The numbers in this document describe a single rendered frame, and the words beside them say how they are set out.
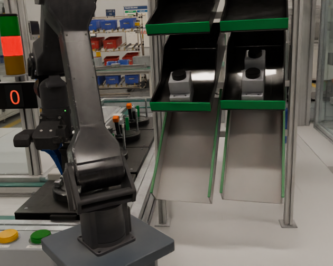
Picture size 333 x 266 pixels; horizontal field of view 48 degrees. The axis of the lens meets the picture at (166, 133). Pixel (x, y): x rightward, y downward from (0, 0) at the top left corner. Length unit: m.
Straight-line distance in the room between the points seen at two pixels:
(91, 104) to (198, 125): 0.43
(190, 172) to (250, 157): 0.14
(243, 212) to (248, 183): 0.23
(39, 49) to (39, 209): 0.37
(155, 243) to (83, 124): 0.20
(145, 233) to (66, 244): 0.12
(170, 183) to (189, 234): 0.17
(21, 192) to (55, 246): 0.60
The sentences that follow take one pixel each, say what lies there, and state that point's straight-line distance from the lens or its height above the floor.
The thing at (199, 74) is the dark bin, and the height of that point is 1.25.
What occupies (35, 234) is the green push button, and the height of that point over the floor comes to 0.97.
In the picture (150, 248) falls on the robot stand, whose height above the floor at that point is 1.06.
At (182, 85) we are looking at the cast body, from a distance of 0.79.
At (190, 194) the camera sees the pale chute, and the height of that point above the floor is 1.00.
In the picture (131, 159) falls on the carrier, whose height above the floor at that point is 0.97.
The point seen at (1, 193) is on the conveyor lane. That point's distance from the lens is 1.21.
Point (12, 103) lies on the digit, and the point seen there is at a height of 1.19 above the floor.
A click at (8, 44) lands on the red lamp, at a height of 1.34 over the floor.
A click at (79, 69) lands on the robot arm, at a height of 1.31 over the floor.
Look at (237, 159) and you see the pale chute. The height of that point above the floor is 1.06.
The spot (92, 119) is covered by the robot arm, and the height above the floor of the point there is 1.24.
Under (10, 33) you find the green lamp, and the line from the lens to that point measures 1.08.
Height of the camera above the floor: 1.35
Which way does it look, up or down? 15 degrees down
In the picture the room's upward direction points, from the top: 3 degrees counter-clockwise
